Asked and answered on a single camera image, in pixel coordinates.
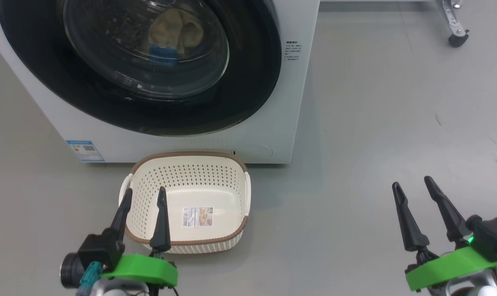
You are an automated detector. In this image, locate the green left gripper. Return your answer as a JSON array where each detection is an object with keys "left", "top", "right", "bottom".
[{"left": 101, "top": 186, "right": 178, "bottom": 287}]

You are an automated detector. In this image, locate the black caster wheel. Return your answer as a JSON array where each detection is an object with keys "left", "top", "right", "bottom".
[{"left": 448, "top": 33, "right": 469, "bottom": 48}]

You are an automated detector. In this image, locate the white washing machine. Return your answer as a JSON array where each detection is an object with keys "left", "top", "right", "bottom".
[{"left": 0, "top": 0, "right": 321, "bottom": 165}]

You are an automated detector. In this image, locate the black round washing machine door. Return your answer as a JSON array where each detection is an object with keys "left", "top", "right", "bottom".
[{"left": 0, "top": 0, "right": 283, "bottom": 137}]

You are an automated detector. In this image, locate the teal left camera cable connector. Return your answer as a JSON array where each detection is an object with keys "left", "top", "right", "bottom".
[{"left": 76, "top": 261, "right": 103, "bottom": 296}]

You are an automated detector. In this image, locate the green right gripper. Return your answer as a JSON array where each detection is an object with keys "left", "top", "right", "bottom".
[{"left": 392, "top": 176, "right": 497, "bottom": 292}]

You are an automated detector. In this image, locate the metal caster leg bracket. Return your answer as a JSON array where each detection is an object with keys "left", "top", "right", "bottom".
[{"left": 436, "top": 0, "right": 468, "bottom": 37}]

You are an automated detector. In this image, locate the blue white energy label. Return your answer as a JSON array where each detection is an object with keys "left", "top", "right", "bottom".
[{"left": 66, "top": 140, "right": 106, "bottom": 163}]

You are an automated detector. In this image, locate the white basket label sticker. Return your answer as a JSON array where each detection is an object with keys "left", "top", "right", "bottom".
[{"left": 182, "top": 206, "right": 214, "bottom": 228}]

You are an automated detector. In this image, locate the cream perforated laundry basket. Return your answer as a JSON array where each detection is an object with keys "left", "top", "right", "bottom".
[{"left": 119, "top": 151, "right": 252, "bottom": 254}]

